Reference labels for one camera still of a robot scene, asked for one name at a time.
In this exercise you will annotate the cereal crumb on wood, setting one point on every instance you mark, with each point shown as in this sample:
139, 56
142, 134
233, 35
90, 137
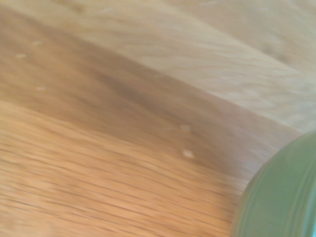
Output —
188, 153

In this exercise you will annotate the green ceramic bowl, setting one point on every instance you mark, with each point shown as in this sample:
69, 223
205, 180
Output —
284, 192

